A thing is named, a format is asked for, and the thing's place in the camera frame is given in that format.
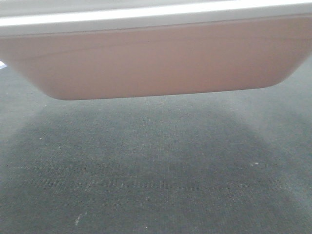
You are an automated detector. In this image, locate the white plastic storage bin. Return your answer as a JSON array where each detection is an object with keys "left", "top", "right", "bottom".
[{"left": 0, "top": 0, "right": 312, "bottom": 100}]

